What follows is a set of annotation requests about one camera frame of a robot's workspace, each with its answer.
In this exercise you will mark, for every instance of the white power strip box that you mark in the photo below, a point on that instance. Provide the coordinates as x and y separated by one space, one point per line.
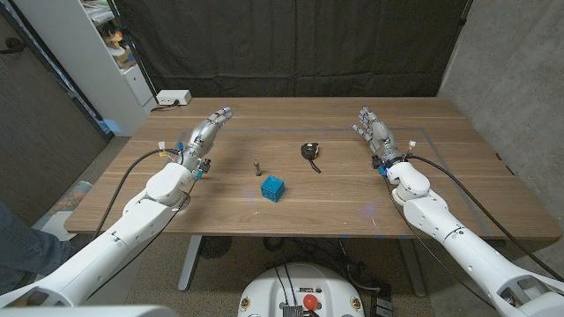
173 97

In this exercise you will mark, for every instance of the black curtain backdrop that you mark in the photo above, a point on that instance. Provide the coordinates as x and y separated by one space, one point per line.
299 44

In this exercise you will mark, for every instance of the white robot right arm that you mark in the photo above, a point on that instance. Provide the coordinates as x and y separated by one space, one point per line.
467 246

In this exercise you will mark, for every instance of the black measuring tape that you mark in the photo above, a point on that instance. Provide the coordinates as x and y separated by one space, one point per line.
309 150

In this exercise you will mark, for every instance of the blue lattice block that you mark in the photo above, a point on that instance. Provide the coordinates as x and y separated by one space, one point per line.
272 188

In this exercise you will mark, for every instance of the brown lipstick tube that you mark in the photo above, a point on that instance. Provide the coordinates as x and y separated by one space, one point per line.
257 167

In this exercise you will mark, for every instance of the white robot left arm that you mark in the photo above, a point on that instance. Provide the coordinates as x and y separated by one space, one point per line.
114 238

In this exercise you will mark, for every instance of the person leg in jeans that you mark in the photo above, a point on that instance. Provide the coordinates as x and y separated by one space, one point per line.
26 251

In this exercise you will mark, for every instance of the red emergency stop button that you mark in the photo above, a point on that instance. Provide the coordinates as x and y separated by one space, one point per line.
310 301

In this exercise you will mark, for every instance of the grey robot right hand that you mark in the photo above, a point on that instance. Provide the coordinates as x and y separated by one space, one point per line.
379 134

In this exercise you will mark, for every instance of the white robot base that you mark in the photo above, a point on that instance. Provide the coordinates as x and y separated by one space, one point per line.
273 290

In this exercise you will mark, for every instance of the yellow toy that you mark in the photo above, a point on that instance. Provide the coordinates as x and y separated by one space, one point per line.
115 39

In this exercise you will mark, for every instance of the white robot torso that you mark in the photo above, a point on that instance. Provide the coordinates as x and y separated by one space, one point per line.
88 311

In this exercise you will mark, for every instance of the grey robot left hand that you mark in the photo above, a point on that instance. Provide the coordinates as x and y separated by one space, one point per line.
202 134

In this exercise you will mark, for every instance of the black round fan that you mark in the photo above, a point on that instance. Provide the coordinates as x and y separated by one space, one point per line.
214 246

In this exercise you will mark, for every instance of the cardboard box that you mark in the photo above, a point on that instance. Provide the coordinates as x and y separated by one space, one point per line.
125 57

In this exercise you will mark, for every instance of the white shelf cabinet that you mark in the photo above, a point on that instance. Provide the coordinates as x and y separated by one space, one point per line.
75 53

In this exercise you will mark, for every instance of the colourful patterned floor item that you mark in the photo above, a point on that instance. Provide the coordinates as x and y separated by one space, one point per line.
72 196

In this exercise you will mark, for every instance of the grey table leg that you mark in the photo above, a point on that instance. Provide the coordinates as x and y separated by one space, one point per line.
189 264
412 268

